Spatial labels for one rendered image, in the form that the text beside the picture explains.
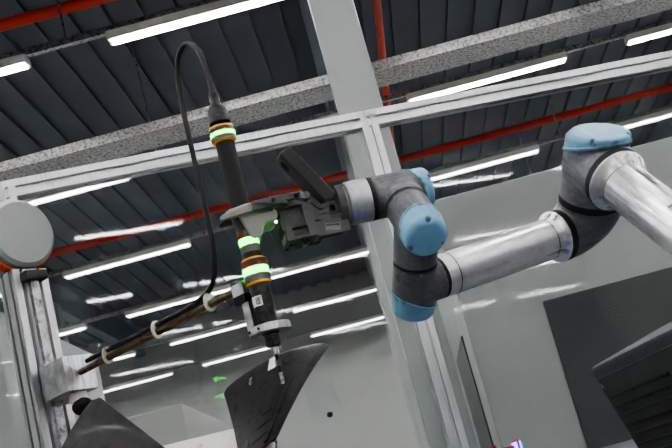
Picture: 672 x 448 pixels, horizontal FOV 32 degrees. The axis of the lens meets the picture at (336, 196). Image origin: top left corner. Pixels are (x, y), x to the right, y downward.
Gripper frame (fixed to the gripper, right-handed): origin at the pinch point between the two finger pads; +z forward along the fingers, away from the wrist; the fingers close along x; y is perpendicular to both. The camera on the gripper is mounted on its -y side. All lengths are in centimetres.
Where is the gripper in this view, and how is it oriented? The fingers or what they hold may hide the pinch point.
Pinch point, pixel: (226, 217)
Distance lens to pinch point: 200.7
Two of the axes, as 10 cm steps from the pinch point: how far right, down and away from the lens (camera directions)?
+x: -1.3, 3.0, 9.4
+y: 2.5, 9.3, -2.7
